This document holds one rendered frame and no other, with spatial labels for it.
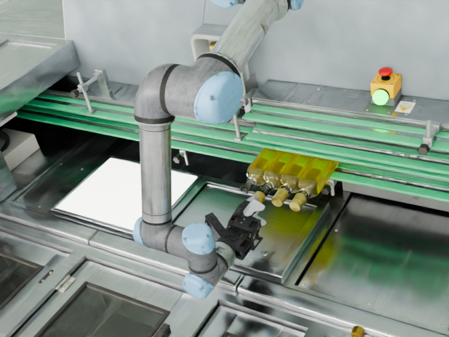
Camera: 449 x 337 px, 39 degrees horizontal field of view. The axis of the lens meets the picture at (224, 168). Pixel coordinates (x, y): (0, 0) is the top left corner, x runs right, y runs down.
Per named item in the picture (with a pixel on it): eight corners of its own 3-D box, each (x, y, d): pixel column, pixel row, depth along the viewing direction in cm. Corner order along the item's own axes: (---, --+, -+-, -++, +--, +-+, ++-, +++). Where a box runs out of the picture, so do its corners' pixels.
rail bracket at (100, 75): (114, 89, 246) (77, 120, 231) (102, 51, 236) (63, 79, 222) (123, 91, 243) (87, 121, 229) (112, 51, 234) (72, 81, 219)
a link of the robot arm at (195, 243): (162, 234, 152) (170, 265, 158) (202, 246, 147) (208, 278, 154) (179, 213, 157) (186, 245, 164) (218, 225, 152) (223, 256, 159)
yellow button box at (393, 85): (379, 91, 189) (370, 103, 184) (378, 69, 185) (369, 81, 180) (401, 94, 186) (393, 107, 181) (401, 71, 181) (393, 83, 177)
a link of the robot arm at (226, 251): (206, 266, 168) (202, 245, 163) (215, 255, 171) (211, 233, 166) (230, 275, 165) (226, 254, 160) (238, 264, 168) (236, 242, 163)
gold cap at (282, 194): (278, 196, 184) (271, 205, 181) (276, 186, 182) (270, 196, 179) (289, 198, 182) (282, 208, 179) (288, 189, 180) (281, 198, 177)
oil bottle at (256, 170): (276, 148, 206) (245, 186, 192) (274, 134, 203) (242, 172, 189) (291, 150, 204) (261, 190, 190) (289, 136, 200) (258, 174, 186)
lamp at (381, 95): (374, 100, 183) (371, 105, 181) (374, 87, 180) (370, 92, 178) (389, 102, 181) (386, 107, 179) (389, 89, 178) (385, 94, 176)
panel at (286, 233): (111, 160, 240) (51, 215, 218) (109, 154, 239) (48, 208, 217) (330, 209, 196) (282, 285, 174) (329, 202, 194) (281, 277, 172)
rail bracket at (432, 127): (429, 127, 173) (414, 154, 164) (429, 104, 169) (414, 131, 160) (443, 129, 171) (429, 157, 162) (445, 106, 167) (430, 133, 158)
